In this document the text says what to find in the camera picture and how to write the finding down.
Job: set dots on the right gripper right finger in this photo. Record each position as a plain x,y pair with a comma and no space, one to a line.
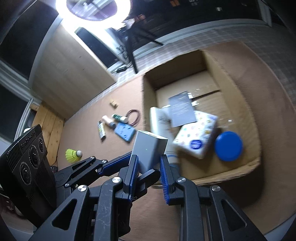
206,212

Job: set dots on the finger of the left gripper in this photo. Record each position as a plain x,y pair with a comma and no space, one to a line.
143,182
91,169

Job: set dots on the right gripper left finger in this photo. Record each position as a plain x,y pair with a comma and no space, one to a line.
99,213

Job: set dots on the white power adapter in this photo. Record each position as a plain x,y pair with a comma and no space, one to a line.
148,147

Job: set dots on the blue plastic plate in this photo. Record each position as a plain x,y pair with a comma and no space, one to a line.
125,131

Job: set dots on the patterned lighter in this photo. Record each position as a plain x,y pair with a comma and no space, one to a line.
101,130

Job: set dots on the white blue lotion bottle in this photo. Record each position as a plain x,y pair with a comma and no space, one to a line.
160,124

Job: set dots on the green white tube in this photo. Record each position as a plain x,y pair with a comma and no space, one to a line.
120,118

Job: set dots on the white tissue pack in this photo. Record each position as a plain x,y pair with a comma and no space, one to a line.
196,138

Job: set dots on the blue round lid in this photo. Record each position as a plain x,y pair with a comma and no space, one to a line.
228,146

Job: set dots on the dark booklet card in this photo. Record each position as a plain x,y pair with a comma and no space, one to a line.
181,110

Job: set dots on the yellow shuttlecock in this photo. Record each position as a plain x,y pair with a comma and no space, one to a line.
73,155

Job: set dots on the wooden clothespin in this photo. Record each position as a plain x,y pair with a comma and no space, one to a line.
114,104

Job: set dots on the wooden cabinet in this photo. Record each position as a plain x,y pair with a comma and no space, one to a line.
66,74

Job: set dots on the black power strip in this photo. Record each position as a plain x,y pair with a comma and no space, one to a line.
119,70

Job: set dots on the cardboard box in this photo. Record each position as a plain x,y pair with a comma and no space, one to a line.
205,75

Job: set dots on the black camera box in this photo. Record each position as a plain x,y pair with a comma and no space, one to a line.
27,178

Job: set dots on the ring light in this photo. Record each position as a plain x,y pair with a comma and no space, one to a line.
95,11

